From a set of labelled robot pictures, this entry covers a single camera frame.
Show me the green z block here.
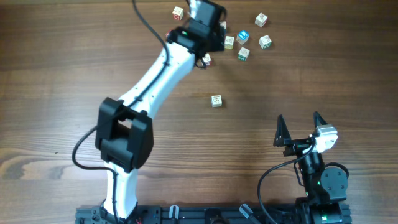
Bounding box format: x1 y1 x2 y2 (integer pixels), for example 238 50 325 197
259 35 272 49
238 47 250 61

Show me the white block far right top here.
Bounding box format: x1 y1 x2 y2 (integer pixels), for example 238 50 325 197
255 13 268 27

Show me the blue-sided white block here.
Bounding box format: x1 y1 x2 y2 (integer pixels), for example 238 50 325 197
220 21 227 30

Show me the green Z block far right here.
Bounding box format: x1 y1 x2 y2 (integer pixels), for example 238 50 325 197
259 35 272 49

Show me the green Z block lower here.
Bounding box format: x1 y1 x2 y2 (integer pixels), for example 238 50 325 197
238 47 250 61

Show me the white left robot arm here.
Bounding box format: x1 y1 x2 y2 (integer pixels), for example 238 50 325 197
95 1 227 223

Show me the red-sided block top left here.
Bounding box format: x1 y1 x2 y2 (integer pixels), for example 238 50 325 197
172 6 183 21

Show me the blue L block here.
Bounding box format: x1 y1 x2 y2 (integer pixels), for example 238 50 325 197
236 30 249 45

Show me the yellow-sided S block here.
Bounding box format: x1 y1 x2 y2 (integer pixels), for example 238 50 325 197
224 36 234 49

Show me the white mushroom picture block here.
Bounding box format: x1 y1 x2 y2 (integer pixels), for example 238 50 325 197
211 95 222 108

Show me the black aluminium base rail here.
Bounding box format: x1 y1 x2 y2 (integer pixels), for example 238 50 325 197
74 203 352 224

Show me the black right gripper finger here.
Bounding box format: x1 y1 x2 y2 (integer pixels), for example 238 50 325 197
313 111 328 127
273 114 292 147

